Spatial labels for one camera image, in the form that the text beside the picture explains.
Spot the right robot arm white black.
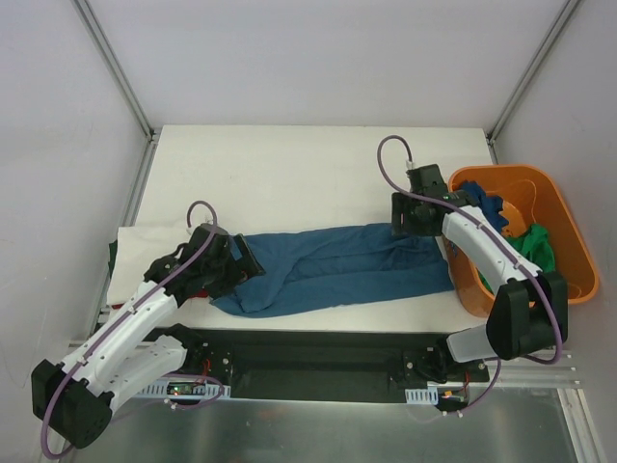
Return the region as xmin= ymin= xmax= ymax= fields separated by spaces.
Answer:
xmin=390 ymin=164 xmax=569 ymax=383

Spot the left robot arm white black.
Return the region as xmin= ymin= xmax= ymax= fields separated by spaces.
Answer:
xmin=31 ymin=224 xmax=265 ymax=459

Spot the dark blue t shirt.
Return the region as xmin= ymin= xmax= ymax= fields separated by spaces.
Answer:
xmin=460 ymin=181 xmax=509 ymax=232

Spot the white folded t shirt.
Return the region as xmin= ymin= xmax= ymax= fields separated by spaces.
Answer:
xmin=106 ymin=226 xmax=197 ymax=306

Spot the dark green folded t shirt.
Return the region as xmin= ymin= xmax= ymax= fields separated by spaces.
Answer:
xmin=107 ymin=240 xmax=119 ymax=277

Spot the orange plastic basket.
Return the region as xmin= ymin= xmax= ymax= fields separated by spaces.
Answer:
xmin=443 ymin=164 xmax=599 ymax=318

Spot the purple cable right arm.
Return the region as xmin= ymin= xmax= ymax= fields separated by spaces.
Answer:
xmin=376 ymin=134 xmax=565 ymax=420

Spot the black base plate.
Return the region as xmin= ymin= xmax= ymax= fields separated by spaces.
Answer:
xmin=185 ymin=329 xmax=489 ymax=403

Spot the left grey cable duct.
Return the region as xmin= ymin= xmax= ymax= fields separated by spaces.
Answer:
xmin=134 ymin=379 xmax=220 ymax=400

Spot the grey cable duct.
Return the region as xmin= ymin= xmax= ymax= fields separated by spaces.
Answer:
xmin=405 ymin=387 xmax=439 ymax=406
xmin=134 ymin=379 xmax=220 ymax=400

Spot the right grey cable duct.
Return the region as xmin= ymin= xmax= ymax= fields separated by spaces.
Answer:
xmin=405 ymin=387 xmax=439 ymax=406

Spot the right aluminium frame post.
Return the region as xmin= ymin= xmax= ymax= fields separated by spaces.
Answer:
xmin=486 ymin=0 xmax=583 ymax=147

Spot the aluminium frame post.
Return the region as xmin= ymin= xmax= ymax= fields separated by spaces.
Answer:
xmin=70 ymin=0 xmax=156 ymax=142
xmin=486 ymin=0 xmax=583 ymax=147

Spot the left aluminium frame post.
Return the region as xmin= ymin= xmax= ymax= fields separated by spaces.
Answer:
xmin=70 ymin=0 xmax=156 ymax=142

